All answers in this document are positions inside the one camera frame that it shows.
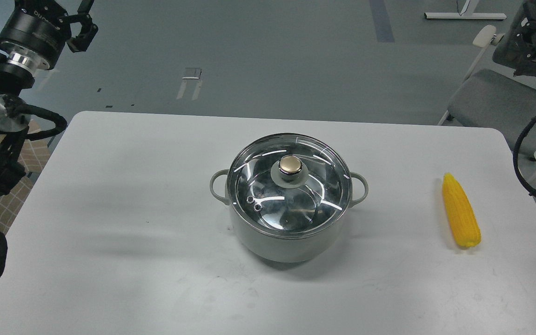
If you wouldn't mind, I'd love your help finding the white desk leg base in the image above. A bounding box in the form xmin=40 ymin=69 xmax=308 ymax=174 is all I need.
xmin=423 ymin=0 xmax=508 ymax=21

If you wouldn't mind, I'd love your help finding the grey pot with steel interior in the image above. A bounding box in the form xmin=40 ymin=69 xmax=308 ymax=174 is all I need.
xmin=210 ymin=134 xmax=369 ymax=263

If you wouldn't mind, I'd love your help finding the yellow corn cob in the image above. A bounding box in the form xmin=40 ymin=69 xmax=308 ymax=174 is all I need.
xmin=441 ymin=173 xmax=482 ymax=248

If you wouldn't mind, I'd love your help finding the glass pot lid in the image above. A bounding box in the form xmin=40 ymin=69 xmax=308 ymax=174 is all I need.
xmin=225 ymin=133 xmax=353 ymax=238

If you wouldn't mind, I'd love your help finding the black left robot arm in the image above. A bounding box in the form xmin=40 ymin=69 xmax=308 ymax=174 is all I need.
xmin=0 ymin=0 xmax=98 ymax=197

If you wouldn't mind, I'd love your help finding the grey office chair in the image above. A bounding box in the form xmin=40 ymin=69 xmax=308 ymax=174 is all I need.
xmin=437 ymin=25 xmax=536 ymax=150

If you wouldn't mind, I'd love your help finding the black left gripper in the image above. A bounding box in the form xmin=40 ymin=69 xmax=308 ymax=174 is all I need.
xmin=0 ymin=0 xmax=98 ymax=70

